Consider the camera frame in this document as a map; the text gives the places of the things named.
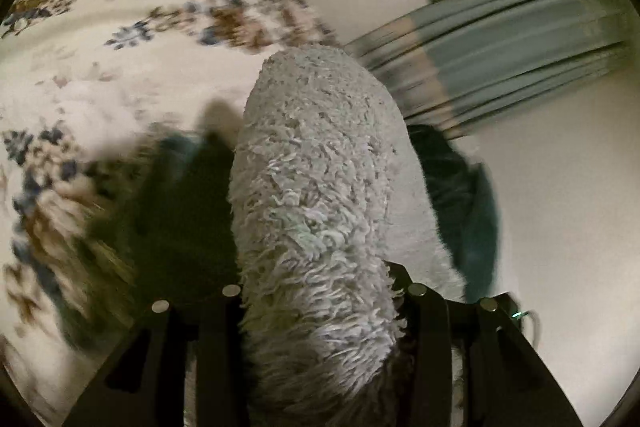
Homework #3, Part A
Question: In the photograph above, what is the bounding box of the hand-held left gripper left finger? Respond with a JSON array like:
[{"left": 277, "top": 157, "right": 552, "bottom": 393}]
[{"left": 62, "top": 284, "right": 251, "bottom": 427}]

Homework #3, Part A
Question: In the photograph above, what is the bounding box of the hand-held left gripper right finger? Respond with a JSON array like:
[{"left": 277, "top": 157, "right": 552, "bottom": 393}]
[{"left": 385, "top": 261, "right": 586, "bottom": 427}]

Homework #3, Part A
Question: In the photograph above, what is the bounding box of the fluffy white towel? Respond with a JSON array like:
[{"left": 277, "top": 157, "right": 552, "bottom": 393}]
[{"left": 227, "top": 44, "right": 468, "bottom": 427}]

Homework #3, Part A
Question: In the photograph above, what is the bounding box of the dark green blanket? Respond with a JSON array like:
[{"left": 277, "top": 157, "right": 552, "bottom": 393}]
[{"left": 407, "top": 124, "right": 501, "bottom": 303}]

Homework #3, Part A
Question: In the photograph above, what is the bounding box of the grey-blue curtain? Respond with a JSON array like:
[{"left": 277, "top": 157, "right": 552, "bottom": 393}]
[{"left": 345, "top": 0, "right": 636, "bottom": 140}]

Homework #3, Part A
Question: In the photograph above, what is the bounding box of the floral bedspread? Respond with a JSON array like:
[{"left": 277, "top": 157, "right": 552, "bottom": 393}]
[{"left": 0, "top": 0, "right": 346, "bottom": 427}]

